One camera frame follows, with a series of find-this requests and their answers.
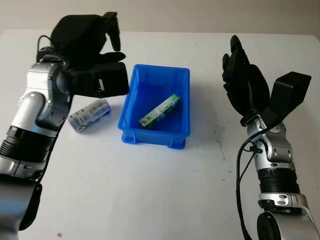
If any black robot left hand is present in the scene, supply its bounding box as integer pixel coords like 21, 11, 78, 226
49, 11, 127, 73

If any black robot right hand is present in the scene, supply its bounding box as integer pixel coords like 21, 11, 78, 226
221, 34, 271, 118

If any purple white gum can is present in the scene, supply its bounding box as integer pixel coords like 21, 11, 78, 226
67, 98, 112, 135

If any green white long box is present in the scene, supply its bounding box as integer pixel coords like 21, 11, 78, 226
138, 93, 182, 129

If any blue plastic tray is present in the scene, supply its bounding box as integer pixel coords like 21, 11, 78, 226
117, 64, 191, 151

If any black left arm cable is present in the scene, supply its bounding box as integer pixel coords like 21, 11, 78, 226
36, 34, 56, 55

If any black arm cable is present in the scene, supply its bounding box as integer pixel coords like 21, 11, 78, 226
36, 34, 56, 55
234, 124, 267, 240

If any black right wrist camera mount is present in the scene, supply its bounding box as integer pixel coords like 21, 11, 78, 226
259, 71, 312, 126

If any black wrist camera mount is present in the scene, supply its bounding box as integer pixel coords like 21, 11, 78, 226
259, 71, 312, 126
62, 61, 130, 99

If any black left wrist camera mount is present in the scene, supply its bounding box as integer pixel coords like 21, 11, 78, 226
62, 61, 130, 99

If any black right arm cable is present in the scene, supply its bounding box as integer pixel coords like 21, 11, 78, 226
234, 124, 267, 240

